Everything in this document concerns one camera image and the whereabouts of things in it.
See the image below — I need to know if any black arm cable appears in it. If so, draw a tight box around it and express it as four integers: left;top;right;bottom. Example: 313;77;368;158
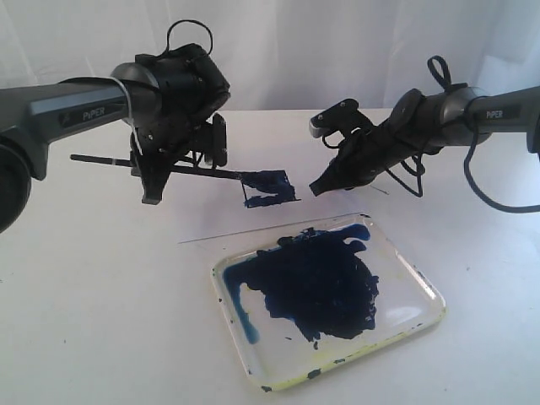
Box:
165;19;215;56
320;54;540;214

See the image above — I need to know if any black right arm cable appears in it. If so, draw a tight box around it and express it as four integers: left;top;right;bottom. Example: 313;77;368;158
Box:
320;54;540;214

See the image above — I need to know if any white paint tray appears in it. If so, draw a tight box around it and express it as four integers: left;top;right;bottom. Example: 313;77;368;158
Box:
206;213;446;392

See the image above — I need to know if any white paper sheet with square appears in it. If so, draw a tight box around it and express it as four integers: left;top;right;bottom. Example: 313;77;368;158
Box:
163;143;367;242

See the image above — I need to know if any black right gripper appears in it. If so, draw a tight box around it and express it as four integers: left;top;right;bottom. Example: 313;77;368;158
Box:
309;113;418;197

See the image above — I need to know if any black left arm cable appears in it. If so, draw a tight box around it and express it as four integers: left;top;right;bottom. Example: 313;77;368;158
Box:
165;19;215;56

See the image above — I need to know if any white curtain backdrop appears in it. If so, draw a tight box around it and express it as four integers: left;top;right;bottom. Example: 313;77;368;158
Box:
1;1;539;110

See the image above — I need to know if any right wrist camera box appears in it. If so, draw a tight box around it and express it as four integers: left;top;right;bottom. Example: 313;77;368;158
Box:
310;98;359;138

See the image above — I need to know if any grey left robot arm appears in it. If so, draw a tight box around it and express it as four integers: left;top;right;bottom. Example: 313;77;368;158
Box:
1;44;230;229

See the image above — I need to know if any black paintbrush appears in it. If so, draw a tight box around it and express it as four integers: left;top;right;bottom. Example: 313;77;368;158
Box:
70;154;273;187

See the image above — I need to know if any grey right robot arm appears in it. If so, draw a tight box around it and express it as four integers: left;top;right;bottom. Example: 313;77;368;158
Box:
310;85;539;196

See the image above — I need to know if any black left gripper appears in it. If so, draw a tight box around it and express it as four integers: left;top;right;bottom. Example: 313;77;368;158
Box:
130;110;211;205

